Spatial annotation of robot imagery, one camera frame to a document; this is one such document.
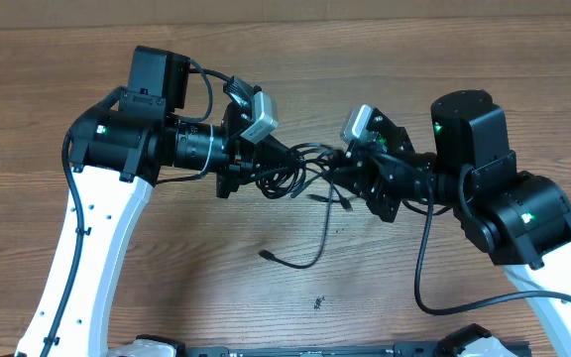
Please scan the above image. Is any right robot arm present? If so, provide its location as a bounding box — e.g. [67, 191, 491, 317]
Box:
[330, 89, 571, 356]

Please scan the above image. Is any thin black USB-C cable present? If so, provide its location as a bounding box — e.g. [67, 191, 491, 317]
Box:
[258, 178, 339, 271]

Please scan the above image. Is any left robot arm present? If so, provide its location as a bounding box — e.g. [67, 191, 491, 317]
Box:
[16, 46, 301, 356]

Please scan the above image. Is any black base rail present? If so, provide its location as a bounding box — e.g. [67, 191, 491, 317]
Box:
[106, 322, 532, 357]

